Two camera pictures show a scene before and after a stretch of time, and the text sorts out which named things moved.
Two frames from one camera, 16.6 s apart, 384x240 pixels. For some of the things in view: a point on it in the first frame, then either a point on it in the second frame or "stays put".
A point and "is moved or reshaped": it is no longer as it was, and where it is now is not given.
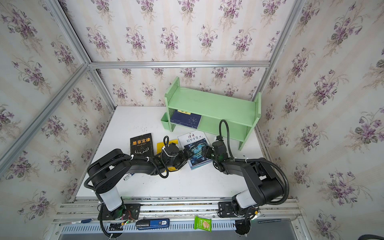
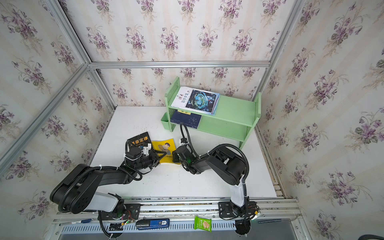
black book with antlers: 142,145 stays put
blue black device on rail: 153,223 stays put
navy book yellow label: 185,118 stays put
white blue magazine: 197,141 -> 195,100
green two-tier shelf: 239,114 stays put
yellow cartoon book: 159,146 is moved or reshaped
